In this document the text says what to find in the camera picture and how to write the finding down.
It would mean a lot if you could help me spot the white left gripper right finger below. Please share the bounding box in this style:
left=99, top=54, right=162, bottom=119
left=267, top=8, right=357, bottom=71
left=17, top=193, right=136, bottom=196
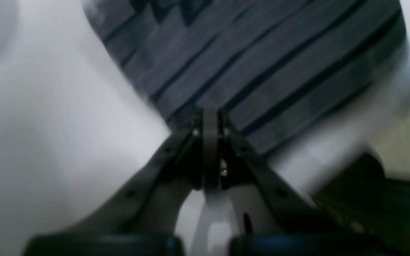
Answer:
left=217, top=111, right=387, bottom=256

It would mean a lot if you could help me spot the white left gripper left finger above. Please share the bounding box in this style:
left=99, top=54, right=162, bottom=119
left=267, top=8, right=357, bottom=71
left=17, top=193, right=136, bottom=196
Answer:
left=24, top=109, right=220, bottom=256

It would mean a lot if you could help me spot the navy white striped t-shirt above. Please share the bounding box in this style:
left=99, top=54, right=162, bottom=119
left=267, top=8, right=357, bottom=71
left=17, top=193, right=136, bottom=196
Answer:
left=82, top=0, right=406, bottom=156

